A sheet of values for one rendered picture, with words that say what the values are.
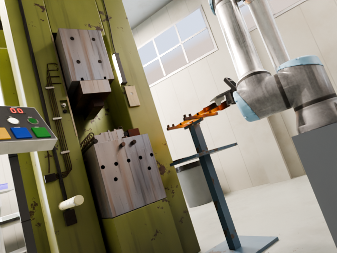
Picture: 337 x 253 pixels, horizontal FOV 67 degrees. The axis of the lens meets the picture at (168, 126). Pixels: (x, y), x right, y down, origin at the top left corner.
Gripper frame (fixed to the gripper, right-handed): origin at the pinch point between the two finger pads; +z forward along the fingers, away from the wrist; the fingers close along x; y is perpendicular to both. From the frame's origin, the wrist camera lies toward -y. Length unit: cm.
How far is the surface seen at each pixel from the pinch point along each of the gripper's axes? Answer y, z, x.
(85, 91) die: -33, 47, -65
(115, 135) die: 0, 47, -52
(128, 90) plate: -37, 59, -27
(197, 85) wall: -107, 213, 202
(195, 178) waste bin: 51, 219, 133
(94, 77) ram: -43, 47, -56
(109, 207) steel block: 42, 44, -70
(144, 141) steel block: 9, 41, -36
